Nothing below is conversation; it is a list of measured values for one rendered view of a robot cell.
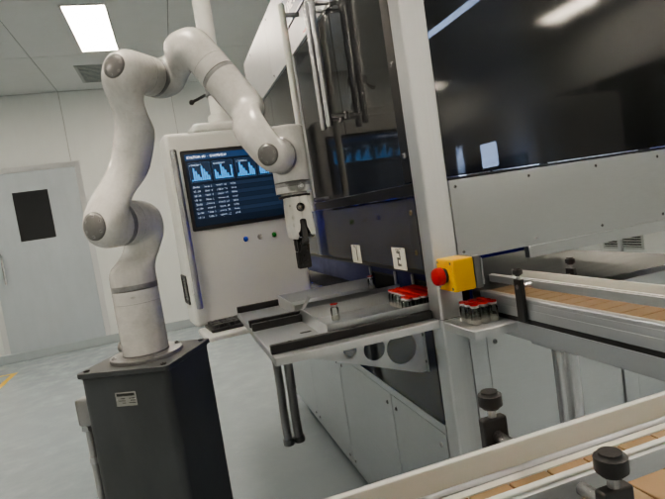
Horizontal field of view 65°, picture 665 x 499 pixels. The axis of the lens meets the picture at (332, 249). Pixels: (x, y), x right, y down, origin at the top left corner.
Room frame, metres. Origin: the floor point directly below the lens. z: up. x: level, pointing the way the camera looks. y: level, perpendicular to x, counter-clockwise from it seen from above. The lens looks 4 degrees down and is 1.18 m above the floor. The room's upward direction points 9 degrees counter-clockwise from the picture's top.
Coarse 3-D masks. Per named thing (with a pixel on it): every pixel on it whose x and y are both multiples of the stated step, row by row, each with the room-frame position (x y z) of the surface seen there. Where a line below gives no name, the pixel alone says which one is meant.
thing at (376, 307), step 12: (348, 300) 1.48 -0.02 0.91; (360, 300) 1.49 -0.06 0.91; (372, 300) 1.50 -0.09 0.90; (384, 300) 1.51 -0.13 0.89; (312, 312) 1.45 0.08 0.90; (324, 312) 1.46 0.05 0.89; (348, 312) 1.47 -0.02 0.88; (360, 312) 1.44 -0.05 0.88; (372, 312) 1.42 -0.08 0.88; (384, 312) 1.24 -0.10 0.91; (396, 312) 1.25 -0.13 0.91; (408, 312) 1.26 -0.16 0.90; (312, 324) 1.34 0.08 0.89; (324, 324) 1.22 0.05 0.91; (336, 324) 1.20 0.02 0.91; (348, 324) 1.21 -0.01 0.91; (360, 324) 1.22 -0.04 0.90
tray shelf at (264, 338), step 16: (240, 320) 1.68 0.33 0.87; (432, 320) 1.23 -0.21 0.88; (256, 336) 1.36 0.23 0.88; (272, 336) 1.32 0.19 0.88; (288, 336) 1.30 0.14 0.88; (304, 336) 1.27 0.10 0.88; (368, 336) 1.18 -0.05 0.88; (384, 336) 1.18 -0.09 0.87; (400, 336) 1.19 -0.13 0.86; (288, 352) 1.14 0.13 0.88; (304, 352) 1.13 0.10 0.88; (320, 352) 1.14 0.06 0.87
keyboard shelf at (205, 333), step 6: (204, 330) 1.92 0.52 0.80; (228, 330) 1.86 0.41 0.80; (234, 330) 1.84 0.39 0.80; (240, 330) 1.84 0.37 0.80; (246, 330) 1.84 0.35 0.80; (204, 336) 1.85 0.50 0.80; (210, 336) 1.80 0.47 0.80; (216, 336) 1.80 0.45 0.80; (222, 336) 1.81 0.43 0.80; (228, 336) 1.82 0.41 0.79; (234, 336) 1.82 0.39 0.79; (210, 342) 1.79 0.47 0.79
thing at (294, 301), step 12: (324, 288) 1.81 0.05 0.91; (336, 288) 1.83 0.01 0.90; (348, 288) 1.84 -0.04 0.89; (360, 288) 1.85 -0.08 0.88; (384, 288) 1.60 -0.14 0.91; (288, 300) 1.78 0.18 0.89; (300, 300) 1.79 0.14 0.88; (312, 300) 1.76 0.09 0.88; (324, 300) 1.55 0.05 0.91; (336, 300) 1.56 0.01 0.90
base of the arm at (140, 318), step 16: (128, 304) 1.35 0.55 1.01; (144, 304) 1.37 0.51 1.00; (160, 304) 1.42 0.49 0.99; (128, 320) 1.35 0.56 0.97; (144, 320) 1.36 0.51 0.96; (160, 320) 1.40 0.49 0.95; (128, 336) 1.36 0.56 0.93; (144, 336) 1.36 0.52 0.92; (160, 336) 1.39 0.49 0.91; (128, 352) 1.36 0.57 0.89; (144, 352) 1.36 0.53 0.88; (160, 352) 1.37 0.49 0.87
